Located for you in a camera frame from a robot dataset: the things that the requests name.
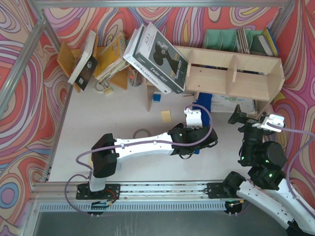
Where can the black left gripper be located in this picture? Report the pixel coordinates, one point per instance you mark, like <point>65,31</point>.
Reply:
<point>206,135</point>

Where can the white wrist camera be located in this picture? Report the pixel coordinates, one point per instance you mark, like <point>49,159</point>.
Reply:
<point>271,122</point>
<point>193,118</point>

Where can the yellow sticky note pad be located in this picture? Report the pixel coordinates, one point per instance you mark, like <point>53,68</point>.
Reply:
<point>166,116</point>

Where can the aluminium frame post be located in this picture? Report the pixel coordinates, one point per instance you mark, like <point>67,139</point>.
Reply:
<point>20,64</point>

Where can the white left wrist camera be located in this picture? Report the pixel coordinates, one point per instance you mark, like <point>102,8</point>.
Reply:
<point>193,118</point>

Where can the white spiral notebook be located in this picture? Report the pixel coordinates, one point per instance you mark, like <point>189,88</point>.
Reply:
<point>225,104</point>

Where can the yellow worn book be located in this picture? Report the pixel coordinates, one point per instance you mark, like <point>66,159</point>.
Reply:
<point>110,60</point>

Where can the blue stamp block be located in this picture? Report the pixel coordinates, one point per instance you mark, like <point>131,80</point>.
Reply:
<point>156,97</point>

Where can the blue fluffy duster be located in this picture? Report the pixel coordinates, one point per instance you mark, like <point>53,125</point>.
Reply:
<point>204,99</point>

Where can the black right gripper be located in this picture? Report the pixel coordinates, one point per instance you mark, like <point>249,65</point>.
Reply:
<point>247,122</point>

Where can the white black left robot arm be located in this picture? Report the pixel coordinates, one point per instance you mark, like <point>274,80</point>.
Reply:
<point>180,140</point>

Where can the white book black cover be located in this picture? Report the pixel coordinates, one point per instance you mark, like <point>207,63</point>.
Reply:
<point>85,63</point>

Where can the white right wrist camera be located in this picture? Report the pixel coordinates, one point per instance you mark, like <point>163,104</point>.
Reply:
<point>271,122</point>

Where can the blue yellow book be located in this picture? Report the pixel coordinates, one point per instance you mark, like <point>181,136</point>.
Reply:
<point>268,37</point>

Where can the pencil holder with pens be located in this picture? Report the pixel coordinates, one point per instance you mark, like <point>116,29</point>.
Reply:
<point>134,77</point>

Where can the light wooden bookshelf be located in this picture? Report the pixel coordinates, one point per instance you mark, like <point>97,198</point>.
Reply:
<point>234,74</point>

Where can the aluminium mounting rail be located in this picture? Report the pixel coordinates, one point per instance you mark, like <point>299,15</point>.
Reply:
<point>161,191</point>

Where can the brass padlock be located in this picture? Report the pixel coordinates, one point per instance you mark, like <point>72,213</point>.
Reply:
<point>103,87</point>

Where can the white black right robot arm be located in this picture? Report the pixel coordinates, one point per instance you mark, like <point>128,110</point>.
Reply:
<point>269,187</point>

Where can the green desk organizer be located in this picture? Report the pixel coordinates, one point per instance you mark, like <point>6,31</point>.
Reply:
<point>227,40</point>

